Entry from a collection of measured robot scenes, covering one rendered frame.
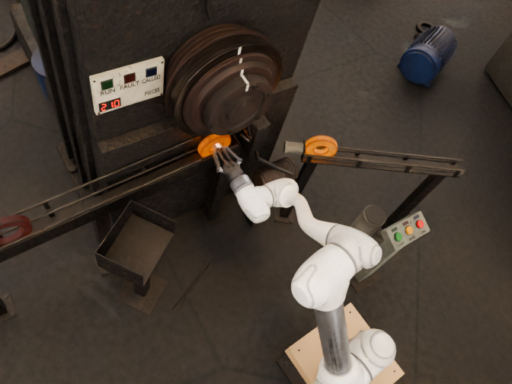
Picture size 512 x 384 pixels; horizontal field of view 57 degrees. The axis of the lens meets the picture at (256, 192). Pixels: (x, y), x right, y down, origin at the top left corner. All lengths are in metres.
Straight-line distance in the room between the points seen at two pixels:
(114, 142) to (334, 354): 1.15
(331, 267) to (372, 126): 2.14
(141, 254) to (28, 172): 1.16
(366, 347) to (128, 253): 1.03
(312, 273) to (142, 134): 0.92
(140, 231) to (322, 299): 0.89
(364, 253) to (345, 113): 2.06
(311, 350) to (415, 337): 0.88
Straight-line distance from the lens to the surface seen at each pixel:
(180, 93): 1.66
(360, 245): 1.54
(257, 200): 1.93
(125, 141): 1.94
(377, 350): 1.98
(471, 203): 3.50
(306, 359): 2.16
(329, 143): 2.24
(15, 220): 1.95
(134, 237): 2.03
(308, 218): 1.74
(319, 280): 1.45
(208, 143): 2.04
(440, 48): 3.86
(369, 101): 3.65
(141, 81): 1.74
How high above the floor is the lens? 2.45
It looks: 58 degrees down
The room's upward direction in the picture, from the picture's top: 21 degrees clockwise
